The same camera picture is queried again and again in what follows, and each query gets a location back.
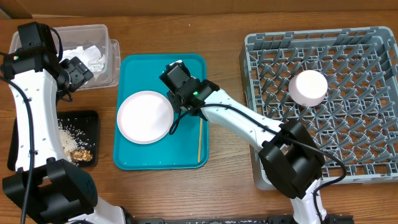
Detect brown food scraps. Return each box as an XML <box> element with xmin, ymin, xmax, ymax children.
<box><xmin>65</xmin><ymin>149</ymin><xmax>93</xmax><ymax>162</ymax></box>

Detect large white napkin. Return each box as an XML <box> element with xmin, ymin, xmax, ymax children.
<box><xmin>62</xmin><ymin>45</ymin><xmax>105</xmax><ymax>72</ymax></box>

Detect black plastic tray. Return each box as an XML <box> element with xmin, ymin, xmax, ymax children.
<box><xmin>7</xmin><ymin>111</ymin><xmax>100</xmax><ymax>171</ymax></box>

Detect wooden chopstick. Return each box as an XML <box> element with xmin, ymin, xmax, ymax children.
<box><xmin>197</xmin><ymin>118</ymin><xmax>203</xmax><ymax>163</ymax></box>

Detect teal plastic tray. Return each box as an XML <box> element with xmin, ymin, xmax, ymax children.
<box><xmin>113</xmin><ymin>54</ymin><xmax>209</xmax><ymax>170</ymax></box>

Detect brown cardboard backdrop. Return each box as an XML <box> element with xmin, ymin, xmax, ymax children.
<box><xmin>1</xmin><ymin>0</ymin><xmax>397</xmax><ymax>19</ymax></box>

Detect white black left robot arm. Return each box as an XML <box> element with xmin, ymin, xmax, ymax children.
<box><xmin>1</xmin><ymin>22</ymin><xmax>132</xmax><ymax>223</ymax></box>

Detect grey plastic dish rack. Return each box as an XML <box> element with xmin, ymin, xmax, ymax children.
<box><xmin>239</xmin><ymin>26</ymin><xmax>397</xmax><ymax>184</ymax></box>

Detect white rice pile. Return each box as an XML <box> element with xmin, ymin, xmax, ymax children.
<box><xmin>58</xmin><ymin>123</ymin><xmax>87</xmax><ymax>164</ymax></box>

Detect clear plastic bin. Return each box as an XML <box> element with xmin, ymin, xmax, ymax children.
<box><xmin>1</xmin><ymin>22</ymin><xmax>121</xmax><ymax>90</ymax></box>

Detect large pink plate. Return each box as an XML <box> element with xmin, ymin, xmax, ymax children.
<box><xmin>116</xmin><ymin>91</ymin><xmax>174</xmax><ymax>144</ymax></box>

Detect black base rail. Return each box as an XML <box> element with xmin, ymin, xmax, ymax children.
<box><xmin>128</xmin><ymin>215</ymin><xmax>354</xmax><ymax>224</ymax></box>

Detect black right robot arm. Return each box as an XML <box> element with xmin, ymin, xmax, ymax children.
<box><xmin>159</xmin><ymin>60</ymin><xmax>327</xmax><ymax>223</ymax></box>

